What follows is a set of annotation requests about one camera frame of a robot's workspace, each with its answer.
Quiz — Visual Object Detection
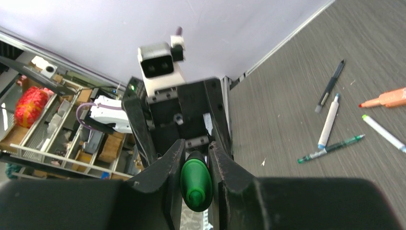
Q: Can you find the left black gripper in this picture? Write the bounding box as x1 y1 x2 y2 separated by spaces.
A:
122 77 234 168

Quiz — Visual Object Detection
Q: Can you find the white blue marker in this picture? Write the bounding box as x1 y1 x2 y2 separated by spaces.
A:
317 93 340 150

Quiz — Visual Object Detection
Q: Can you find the black pen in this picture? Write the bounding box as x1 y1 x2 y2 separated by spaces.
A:
315 59 345 113

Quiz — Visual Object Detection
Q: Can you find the white marker pen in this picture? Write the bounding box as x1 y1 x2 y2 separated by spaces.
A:
362 115 406 153

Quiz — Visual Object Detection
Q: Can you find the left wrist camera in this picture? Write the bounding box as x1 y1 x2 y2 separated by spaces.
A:
137 34 186 97

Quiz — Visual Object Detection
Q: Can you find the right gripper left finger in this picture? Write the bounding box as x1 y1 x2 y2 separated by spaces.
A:
126 139 186 230

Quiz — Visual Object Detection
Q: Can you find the black green highlighter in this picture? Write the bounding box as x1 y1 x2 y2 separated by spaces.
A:
180 150 213 212

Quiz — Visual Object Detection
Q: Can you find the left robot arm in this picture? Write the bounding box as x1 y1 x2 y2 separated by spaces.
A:
84 78 233 166

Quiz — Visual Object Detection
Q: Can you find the green gel pen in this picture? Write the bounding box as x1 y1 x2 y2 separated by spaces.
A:
297 134 365 164

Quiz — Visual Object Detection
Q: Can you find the orange highlighter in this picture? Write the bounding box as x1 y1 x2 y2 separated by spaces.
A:
358 87 406 108

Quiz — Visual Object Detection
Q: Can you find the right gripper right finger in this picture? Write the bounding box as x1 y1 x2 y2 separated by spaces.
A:
208 141 257 230

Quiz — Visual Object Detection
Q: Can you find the red mesh bag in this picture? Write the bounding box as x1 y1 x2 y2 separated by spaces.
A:
14 86 54 128

